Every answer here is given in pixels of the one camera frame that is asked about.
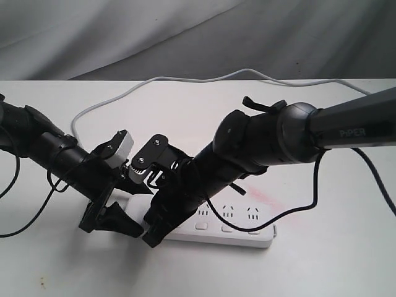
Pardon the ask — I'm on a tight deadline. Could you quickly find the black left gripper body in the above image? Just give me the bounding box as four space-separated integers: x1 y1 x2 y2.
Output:
63 144 127 233

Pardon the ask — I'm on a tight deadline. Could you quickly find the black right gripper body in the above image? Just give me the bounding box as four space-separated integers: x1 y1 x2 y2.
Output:
144 157 217 223

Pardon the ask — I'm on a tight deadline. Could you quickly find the white five-socket power strip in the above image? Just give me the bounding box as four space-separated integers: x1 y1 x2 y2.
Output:
123 194 278 249

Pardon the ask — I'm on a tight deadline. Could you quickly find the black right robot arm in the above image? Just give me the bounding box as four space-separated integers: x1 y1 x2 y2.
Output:
142 88 395 247

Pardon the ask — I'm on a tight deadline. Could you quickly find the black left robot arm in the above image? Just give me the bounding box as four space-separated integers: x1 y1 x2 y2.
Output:
1 101 151 238

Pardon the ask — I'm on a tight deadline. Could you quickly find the grey backdrop cloth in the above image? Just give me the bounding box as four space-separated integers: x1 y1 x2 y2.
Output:
1 1 395 80

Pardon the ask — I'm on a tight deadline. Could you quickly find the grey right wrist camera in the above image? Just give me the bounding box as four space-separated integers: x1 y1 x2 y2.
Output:
128 160 153 184

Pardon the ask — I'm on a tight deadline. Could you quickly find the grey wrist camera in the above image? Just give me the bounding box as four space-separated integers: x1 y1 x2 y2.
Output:
101 130 134 169
128 160 153 184

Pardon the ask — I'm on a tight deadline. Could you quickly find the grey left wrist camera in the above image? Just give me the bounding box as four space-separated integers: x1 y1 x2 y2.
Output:
101 130 134 169

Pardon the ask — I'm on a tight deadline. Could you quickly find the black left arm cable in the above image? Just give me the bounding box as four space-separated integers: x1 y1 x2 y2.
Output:
0 126 78 238

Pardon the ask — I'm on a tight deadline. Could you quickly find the grey power cord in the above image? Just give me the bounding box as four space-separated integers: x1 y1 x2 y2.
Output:
71 68 377 137

